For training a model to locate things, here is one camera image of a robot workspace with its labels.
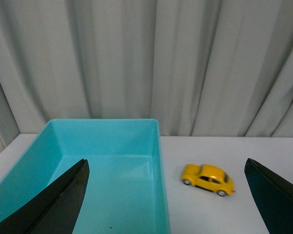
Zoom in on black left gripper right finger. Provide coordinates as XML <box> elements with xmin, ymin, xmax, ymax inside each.
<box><xmin>244</xmin><ymin>158</ymin><xmax>293</xmax><ymax>234</ymax></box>

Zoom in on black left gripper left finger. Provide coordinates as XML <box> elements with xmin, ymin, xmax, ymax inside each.
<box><xmin>0</xmin><ymin>159</ymin><xmax>90</xmax><ymax>234</ymax></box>

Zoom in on yellow beetle toy car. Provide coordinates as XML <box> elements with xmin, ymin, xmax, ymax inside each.
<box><xmin>181</xmin><ymin>164</ymin><xmax>235</xmax><ymax>196</ymax></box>

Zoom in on turquoise plastic bin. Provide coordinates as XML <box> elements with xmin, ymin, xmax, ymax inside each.
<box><xmin>0</xmin><ymin>119</ymin><xmax>170</xmax><ymax>234</ymax></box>

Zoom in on grey pleated curtain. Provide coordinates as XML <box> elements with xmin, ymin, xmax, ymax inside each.
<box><xmin>0</xmin><ymin>0</ymin><xmax>293</xmax><ymax>153</ymax></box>

